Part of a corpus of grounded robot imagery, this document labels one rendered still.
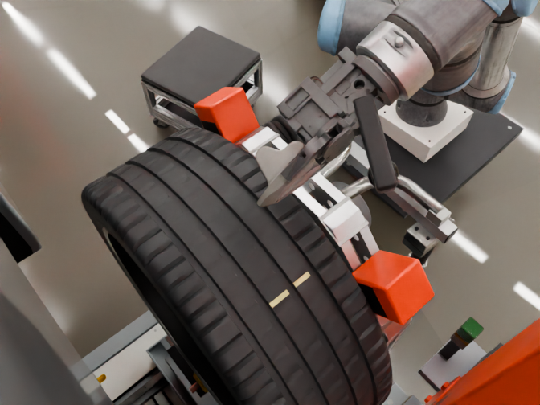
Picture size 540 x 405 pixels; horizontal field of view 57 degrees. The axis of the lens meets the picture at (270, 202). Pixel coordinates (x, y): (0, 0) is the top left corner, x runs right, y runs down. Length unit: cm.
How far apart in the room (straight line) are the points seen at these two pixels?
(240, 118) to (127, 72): 188
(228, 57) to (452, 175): 103
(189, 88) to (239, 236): 144
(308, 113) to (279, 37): 225
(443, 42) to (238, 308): 41
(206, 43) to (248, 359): 177
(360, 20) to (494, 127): 146
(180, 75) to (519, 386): 178
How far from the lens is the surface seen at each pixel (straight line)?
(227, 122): 87
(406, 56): 60
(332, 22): 77
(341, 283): 72
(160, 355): 173
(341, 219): 77
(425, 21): 61
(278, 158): 60
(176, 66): 219
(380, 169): 59
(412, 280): 75
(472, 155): 203
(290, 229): 70
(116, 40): 294
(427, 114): 192
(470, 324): 127
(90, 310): 201
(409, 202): 99
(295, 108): 60
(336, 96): 61
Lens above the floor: 178
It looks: 57 degrees down
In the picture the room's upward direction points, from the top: straight up
